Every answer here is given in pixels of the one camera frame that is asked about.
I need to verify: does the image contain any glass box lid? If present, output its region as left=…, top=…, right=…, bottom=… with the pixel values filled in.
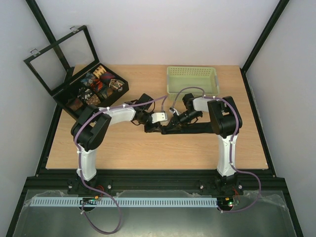
left=24, top=25, right=99, bottom=97

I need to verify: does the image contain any green plastic basket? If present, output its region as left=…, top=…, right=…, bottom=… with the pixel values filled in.
left=166, top=66, right=220, bottom=100

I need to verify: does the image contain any orange striped rolled tie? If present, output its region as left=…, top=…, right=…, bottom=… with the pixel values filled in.
left=89, top=78, right=105, bottom=92

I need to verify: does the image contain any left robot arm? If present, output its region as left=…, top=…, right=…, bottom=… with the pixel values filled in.
left=71, top=94, right=167, bottom=181

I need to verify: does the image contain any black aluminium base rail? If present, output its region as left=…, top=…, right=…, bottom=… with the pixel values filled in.
left=22, top=170, right=289, bottom=197

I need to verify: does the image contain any brown dotted rolled tie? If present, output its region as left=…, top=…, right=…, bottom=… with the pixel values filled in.
left=86, top=94, right=101, bottom=106

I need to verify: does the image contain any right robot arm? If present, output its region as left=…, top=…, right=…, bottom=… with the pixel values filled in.
left=162, top=93, right=242, bottom=194

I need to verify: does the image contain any right black frame post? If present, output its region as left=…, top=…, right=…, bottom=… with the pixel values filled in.
left=239, top=0, right=290, bottom=71

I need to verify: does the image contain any tan patterned rolled tie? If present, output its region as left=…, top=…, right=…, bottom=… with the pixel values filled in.
left=93, top=65, right=107, bottom=78

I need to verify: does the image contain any rust brown rolled tie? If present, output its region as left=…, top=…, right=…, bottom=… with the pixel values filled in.
left=66, top=98, right=83, bottom=111

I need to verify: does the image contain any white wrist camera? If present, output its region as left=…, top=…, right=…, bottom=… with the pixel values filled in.
left=151, top=112, right=168, bottom=124
left=169, top=107, right=179, bottom=116

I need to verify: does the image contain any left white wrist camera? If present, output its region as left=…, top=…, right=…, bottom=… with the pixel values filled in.
left=151, top=112, right=168, bottom=124

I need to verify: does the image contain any brown beige rolled tie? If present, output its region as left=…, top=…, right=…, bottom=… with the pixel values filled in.
left=109, top=79, right=124, bottom=91

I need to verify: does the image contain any olive brown rolled tie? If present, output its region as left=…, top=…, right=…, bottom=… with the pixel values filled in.
left=98, top=87, right=114, bottom=99

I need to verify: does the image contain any black necktie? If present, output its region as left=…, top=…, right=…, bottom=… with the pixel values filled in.
left=161, top=122, right=214, bottom=135

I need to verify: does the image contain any white slotted cable duct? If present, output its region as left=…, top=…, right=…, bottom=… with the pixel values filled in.
left=30, top=197, right=218, bottom=208

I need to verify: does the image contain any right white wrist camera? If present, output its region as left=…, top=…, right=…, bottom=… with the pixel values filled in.
left=169, top=107, right=179, bottom=116

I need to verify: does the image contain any black tie storage box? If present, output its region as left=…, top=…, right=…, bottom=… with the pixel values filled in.
left=54, top=63, right=129, bottom=119

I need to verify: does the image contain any dark red rolled tie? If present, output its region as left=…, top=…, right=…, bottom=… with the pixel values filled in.
left=100, top=72, right=116, bottom=84

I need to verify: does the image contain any blue patterned rolled tie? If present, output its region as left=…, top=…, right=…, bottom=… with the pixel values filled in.
left=80, top=72, right=99, bottom=87

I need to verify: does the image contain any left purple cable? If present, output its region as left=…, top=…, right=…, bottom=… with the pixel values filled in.
left=74, top=95, right=168, bottom=234

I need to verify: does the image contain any left black frame post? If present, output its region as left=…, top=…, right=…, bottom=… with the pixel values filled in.
left=26, top=0, right=73, bottom=72

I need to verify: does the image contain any black white rolled tie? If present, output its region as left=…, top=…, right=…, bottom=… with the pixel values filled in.
left=78, top=87, right=94, bottom=102

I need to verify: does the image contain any black frame post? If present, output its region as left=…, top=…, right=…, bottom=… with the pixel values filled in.
left=239, top=0, right=290, bottom=71
left=26, top=0, right=73, bottom=72

